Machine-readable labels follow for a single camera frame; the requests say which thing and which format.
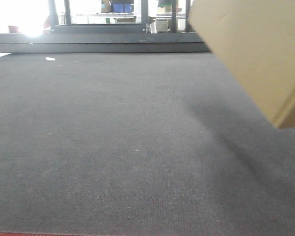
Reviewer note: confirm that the brown cardboard box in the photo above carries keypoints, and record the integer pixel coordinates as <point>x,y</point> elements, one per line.
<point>255,40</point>

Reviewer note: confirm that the dark metal conveyor frame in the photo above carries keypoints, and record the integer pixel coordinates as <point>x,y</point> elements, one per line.
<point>71,38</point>

